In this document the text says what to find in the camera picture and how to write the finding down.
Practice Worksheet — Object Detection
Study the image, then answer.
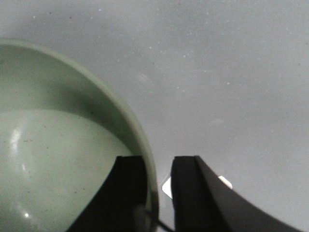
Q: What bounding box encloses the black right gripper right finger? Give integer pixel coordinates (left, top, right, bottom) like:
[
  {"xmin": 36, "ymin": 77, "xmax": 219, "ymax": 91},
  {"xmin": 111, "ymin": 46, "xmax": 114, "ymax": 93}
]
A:
[{"xmin": 171, "ymin": 156, "xmax": 297, "ymax": 232}]

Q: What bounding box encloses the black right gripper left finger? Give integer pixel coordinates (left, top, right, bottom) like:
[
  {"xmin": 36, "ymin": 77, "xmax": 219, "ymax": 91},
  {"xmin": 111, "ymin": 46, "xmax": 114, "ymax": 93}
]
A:
[{"xmin": 68, "ymin": 156, "xmax": 147, "ymax": 232}]

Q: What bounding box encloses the green bowl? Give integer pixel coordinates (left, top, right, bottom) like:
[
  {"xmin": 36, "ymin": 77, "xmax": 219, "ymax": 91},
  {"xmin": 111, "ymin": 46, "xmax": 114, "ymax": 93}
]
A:
[{"xmin": 0, "ymin": 38, "xmax": 159, "ymax": 232}]

